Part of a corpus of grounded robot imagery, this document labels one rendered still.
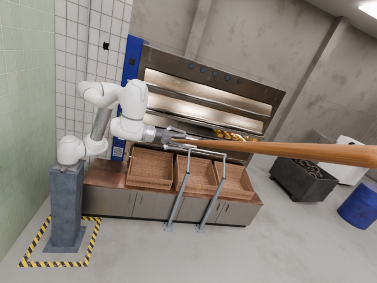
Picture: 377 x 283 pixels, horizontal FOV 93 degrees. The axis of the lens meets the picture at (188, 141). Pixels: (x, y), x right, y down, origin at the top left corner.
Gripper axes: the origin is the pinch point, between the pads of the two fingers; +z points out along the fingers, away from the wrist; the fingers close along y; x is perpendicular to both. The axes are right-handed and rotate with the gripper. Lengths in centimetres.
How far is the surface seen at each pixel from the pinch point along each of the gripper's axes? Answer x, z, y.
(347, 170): -288, 592, -20
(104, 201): -140, -49, 85
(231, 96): -119, 81, -75
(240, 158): -155, 135, 4
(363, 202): -157, 441, 46
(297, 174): -219, 325, 16
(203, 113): -132, 51, -45
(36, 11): -83, -124, -82
